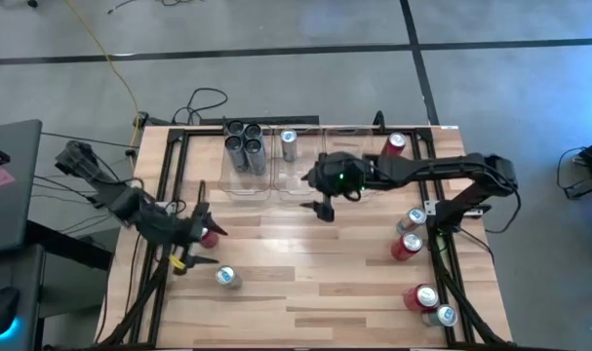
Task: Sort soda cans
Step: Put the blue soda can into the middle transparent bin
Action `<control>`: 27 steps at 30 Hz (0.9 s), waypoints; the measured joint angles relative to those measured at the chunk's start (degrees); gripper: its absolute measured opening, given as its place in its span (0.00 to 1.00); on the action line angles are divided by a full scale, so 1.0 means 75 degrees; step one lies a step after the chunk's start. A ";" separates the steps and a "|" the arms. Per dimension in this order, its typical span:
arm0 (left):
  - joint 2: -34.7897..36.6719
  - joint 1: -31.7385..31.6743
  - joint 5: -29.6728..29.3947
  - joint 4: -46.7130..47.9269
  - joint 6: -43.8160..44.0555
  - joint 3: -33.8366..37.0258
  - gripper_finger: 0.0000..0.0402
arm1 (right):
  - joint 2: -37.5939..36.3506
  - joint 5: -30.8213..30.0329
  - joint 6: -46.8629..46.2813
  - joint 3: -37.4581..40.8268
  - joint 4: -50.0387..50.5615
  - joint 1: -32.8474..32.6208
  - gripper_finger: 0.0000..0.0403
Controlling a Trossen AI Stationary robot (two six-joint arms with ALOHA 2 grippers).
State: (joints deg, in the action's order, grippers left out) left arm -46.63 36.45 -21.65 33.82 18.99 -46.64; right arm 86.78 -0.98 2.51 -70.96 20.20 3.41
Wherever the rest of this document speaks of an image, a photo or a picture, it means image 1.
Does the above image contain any clear plastic bin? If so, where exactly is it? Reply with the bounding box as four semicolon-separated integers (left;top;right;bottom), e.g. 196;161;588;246
323;125;375;201
270;124;326;200
218;121;273;201

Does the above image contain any black looped cable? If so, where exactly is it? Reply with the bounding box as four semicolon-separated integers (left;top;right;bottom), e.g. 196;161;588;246
171;87;229;127

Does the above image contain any black computer mouse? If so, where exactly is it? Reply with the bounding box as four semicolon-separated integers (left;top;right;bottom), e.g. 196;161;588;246
0;286;22;338

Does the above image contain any yellow cable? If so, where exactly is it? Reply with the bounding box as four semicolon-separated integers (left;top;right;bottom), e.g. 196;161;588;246
63;0;141;147

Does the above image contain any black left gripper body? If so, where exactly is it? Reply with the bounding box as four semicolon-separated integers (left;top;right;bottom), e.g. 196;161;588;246
168;212;205;262

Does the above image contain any red cola can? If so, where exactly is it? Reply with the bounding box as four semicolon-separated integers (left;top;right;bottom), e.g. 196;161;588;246
402;284;441;313
390;232;424;263
200;228;220;250
383;131;408;158

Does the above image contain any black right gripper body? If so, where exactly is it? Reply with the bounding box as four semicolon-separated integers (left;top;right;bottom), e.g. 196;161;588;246
308;153;370;200

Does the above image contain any blue silver energy can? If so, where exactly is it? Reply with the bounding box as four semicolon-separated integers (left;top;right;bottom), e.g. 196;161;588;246
395;207;428;236
216;265;243;292
279;128;299;163
424;303;459;329

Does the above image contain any silver corner bracket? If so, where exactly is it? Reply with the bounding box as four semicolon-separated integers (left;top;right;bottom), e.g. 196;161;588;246
423;199;446;218

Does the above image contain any dark grey desk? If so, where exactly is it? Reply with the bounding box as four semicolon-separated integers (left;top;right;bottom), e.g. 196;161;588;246
0;218;115;351

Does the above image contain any black metal table frame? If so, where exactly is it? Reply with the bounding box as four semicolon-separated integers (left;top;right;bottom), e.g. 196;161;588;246
93;124;514;351

